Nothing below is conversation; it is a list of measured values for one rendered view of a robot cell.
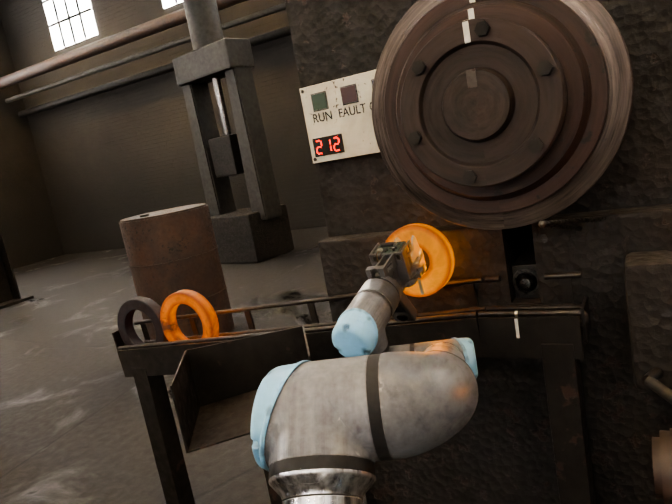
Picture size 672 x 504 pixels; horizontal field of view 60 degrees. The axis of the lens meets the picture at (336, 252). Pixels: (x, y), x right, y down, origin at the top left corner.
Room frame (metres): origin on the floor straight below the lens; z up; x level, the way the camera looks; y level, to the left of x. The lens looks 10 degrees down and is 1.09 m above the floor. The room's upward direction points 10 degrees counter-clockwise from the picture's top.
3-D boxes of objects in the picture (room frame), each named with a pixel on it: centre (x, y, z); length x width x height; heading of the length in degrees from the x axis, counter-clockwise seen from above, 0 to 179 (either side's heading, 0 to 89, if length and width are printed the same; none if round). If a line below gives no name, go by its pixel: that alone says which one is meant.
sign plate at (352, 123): (1.38, -0.10, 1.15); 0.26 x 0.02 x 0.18; 60
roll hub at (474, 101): (1.03, -0.29, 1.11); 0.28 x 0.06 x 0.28; 60
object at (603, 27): (1.11, -0.34, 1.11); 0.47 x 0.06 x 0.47; 60
